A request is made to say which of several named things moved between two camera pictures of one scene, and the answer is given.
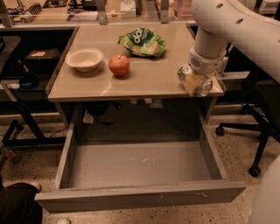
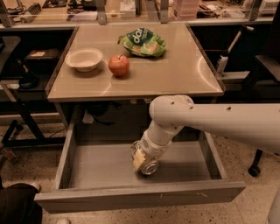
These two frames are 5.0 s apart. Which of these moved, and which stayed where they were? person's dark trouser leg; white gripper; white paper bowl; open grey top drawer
Moved: white gripper
Stayed: white paper bowl; person's dark trouser leg; open grey top drawer
